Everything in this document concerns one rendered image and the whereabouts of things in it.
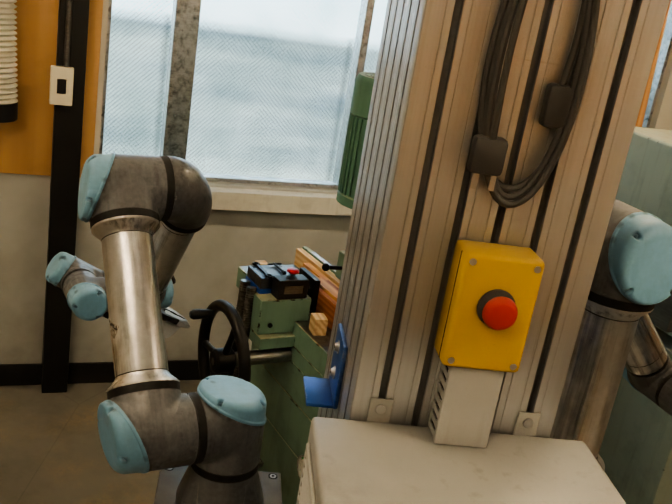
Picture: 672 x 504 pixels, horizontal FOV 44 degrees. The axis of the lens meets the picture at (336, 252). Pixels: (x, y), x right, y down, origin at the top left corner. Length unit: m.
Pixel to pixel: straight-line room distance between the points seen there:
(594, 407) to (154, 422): 0.66
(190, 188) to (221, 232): 1.89
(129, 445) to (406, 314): 0.55
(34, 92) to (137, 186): 1.72
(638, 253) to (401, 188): 0.42
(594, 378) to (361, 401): 0.43
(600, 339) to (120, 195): 0.79
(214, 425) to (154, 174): 0.43
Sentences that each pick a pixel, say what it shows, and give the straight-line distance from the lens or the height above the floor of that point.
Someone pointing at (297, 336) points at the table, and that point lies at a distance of 2.01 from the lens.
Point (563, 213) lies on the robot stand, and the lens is 0.93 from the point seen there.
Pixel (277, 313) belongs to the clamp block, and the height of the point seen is 0.92.
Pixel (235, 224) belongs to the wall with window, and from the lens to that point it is 3.35.
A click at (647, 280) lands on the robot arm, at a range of 1.21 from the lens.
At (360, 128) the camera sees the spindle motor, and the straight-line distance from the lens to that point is 1.90.
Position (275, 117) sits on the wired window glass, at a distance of 3.35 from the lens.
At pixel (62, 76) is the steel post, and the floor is 1.24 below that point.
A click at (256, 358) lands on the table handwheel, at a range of 2.00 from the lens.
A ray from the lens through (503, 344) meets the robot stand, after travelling 0.91.
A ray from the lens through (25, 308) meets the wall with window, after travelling 3.37.
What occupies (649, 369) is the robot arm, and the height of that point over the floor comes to 1.15.
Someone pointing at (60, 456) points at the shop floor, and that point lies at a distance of 3.08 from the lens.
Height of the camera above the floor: 1.71
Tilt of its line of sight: 19 degrees down
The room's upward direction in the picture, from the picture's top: 9 degrees clockwise
